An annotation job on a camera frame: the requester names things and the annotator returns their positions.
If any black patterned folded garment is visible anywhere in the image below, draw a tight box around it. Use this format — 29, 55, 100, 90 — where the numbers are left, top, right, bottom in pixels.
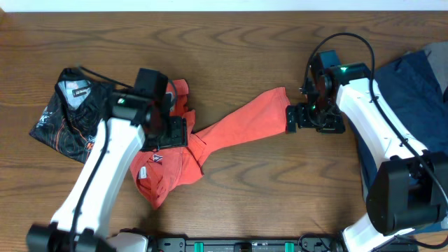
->
29, 68, 115, 163

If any navy blue garment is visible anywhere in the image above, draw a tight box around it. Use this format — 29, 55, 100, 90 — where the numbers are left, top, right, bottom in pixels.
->
349, 50, 448, 235

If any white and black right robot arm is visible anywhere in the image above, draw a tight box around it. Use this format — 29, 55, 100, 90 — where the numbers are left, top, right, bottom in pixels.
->
286, 60, 447, 251

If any red orange t-shirt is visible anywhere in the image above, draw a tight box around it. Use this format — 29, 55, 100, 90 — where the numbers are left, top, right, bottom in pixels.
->
130, 79, 291, 209

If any grey garment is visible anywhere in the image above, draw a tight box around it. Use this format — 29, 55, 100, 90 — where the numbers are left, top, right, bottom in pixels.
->
423, 41, 447, 94

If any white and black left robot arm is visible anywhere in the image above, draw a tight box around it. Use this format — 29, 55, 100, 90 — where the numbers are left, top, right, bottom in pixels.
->
26, 80, 187, 252

